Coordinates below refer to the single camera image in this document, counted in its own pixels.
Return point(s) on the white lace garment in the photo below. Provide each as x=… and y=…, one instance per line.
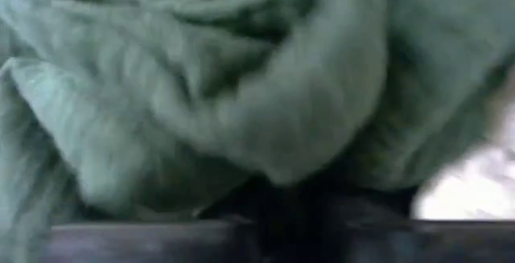
x=470, y=182

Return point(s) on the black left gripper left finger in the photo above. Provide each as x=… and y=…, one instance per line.
x=257, y=202

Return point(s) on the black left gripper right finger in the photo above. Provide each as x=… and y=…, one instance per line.
x=358, y=202

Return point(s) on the dark green garment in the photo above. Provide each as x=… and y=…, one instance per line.
x=225, y=86

